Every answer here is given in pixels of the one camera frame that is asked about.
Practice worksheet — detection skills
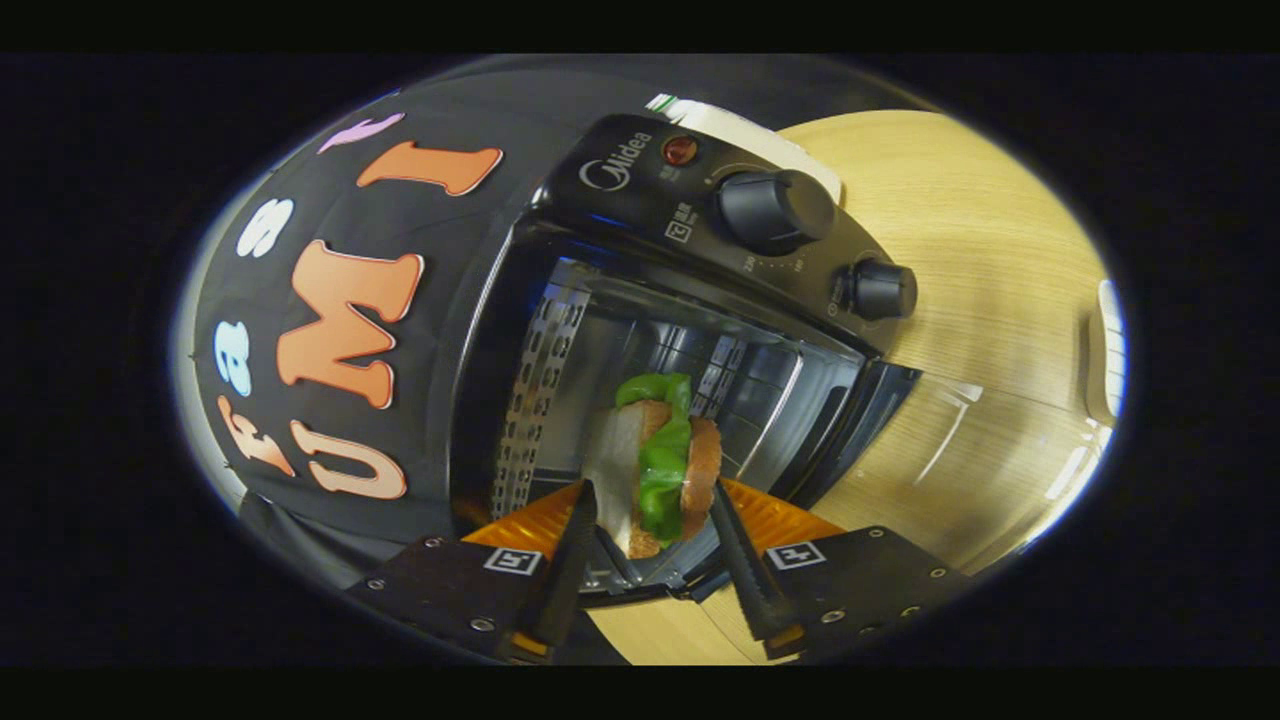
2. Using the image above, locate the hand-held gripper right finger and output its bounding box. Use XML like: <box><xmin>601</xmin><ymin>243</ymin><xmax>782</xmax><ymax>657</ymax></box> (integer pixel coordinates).
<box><xmin>707</xmin><ymin>478</ymin><xmax>977</xmax><ymax>663</ymax></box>

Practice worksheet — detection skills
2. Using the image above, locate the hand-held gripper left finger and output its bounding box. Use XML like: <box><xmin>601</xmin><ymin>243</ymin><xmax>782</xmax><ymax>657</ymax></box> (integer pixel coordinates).
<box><xmin>345</xmin><ymin>479</ymin><xmax>600</xmax><ymax>663</ymax></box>

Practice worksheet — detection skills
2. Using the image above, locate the lettuce bread sandwich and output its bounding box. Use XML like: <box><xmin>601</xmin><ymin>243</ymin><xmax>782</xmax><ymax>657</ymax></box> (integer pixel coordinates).
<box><xmin>585</xmin><ymin>373</ymin><xmax>723</xmax><ymax>559</ymax></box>

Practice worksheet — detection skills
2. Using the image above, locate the black toaster oven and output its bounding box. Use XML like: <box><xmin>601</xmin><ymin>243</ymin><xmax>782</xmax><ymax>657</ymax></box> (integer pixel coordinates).
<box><xmin>450</xmin><ymin>113</ymin><xmax>1101</xmax><ymax>661</ymax></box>

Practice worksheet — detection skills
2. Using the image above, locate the white pop-up toaster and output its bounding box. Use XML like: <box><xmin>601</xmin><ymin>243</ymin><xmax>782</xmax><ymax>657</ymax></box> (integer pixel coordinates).
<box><xmin>648</xmin><ymin>93</ymin><xmax>843</xmax><ymax>201</ymax></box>

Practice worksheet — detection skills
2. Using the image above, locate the white ribbed tray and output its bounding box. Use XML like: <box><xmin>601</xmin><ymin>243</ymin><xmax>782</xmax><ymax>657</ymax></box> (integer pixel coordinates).
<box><xmin>1085</xmin><ymin>280</ymin><xmax>1127</xmax><ymax>421</ymax></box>

